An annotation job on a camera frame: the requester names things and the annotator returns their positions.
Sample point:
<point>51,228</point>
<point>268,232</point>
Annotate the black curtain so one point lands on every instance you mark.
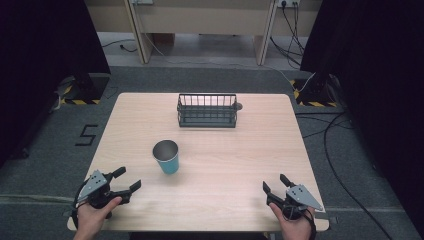
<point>46,73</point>
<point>376,100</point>

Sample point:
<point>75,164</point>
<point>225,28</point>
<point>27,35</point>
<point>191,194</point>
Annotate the person's right hand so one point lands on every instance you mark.
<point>295,228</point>

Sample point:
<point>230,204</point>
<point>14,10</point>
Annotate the teal cup with metal inside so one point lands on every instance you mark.
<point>166,157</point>

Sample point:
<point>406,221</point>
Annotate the beige wooden desk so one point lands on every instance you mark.
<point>203,20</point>

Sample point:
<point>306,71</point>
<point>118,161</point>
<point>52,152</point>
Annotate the person's left hand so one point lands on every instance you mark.
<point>93,215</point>

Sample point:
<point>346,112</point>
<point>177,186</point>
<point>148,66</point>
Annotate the yellow black hazard tape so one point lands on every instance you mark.
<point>315,104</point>
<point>80,101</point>

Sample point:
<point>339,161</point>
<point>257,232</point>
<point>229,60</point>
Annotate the small dark round object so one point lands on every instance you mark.
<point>239,106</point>

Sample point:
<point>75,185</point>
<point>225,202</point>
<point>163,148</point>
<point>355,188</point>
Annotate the white power strip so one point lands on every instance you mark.
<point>142,1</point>
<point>288,2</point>

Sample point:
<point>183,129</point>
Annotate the black tape floor mark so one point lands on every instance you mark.
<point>86,135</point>

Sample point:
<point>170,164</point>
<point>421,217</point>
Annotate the black stand base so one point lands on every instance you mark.
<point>316,89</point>
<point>90,85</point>

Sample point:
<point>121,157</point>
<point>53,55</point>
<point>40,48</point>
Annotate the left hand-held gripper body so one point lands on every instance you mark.
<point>95,184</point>

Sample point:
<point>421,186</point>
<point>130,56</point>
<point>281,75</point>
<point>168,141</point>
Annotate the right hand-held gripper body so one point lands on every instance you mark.
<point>301,196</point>

